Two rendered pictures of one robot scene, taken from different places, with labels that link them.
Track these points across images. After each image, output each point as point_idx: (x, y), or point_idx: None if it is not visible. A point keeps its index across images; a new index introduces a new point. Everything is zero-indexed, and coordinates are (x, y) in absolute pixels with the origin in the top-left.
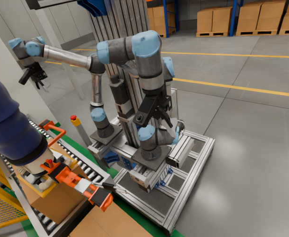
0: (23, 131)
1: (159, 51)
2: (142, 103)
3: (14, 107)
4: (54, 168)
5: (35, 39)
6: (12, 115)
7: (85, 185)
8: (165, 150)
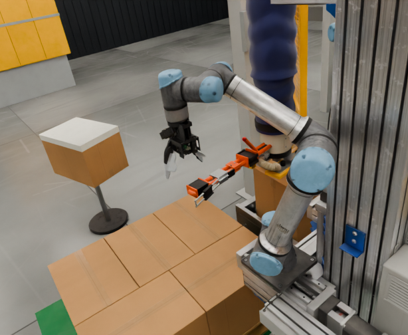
0: None
1: (163, 90)
2: None
3: (273, 76)
4: (250, 151)
5: None
6: (267, 81)
7: (216, 175)
8: (275, 278)
